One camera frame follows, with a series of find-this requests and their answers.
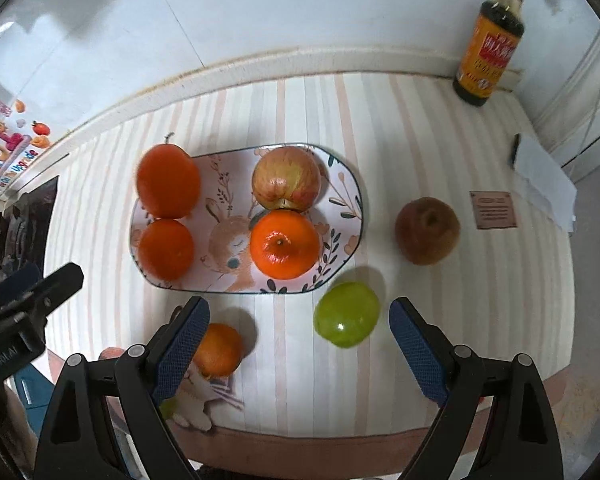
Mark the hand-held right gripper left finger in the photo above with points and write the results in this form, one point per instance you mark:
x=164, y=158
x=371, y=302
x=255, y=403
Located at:
x=182, y=355

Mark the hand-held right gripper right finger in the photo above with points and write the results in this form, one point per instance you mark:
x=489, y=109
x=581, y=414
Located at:
x=420, y=350

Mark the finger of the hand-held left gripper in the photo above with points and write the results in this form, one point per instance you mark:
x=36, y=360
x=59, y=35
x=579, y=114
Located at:
x=15, y=282
x=55, y=285

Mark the small orange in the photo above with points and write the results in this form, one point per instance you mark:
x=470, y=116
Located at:
x=222, y=350

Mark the green apple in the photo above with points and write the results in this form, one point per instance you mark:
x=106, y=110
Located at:
x=347, y=314

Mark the dull brown red apple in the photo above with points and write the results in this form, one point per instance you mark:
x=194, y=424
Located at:
x=426, y=232

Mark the rabbit print oval plate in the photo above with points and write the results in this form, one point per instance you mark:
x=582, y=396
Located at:
x=220, y=180

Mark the teal box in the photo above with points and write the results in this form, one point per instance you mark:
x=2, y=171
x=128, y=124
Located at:
x=32, y=385

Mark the round orange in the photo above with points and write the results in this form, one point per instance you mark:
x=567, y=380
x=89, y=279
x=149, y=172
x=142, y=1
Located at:
x=166, y=250

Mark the orange with green navel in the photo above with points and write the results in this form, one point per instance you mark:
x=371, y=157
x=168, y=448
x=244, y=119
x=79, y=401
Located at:
x=284, y=245

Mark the large orange with stem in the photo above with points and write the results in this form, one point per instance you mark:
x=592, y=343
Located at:
x=169, y=180

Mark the brown rectangular label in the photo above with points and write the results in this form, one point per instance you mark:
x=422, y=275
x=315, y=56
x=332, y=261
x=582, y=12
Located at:
x=493, y=210

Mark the red yellow apple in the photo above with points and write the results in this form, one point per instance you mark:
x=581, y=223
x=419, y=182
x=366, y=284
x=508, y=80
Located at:
x=287, y=177

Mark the white folded paper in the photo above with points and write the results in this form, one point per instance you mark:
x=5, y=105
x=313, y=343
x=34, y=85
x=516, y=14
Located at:
x=547, y=182

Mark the small black flat object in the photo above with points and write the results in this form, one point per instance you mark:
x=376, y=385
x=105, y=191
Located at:
x=514, y=152

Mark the striped pink white tablecloth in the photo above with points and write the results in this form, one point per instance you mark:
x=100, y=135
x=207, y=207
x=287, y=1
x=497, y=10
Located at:
x=290, y=110

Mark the dark sauce bottle orange label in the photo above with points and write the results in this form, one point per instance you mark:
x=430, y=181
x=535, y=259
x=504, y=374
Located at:
x=490, y=50

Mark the colourful wall sticker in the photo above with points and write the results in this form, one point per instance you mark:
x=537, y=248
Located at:
x=5, y=150

